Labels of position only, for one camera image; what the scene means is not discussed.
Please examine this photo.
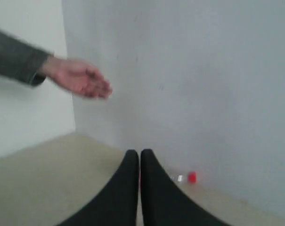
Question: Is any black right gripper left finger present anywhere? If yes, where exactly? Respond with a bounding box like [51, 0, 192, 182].
[59, 150, 139, 226]

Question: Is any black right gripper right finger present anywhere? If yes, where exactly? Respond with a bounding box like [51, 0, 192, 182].
[140, 149, 228, 226]

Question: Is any clear plastic bottle red cap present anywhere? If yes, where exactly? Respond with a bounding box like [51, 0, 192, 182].
[169, 171, 197, 184]

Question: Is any grey sleeved forearm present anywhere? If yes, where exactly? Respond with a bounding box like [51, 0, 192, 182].
[0, 30, 50, 87]

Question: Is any person's bare hand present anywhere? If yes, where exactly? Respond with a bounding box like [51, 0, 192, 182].
[38, 56, 112, 99]

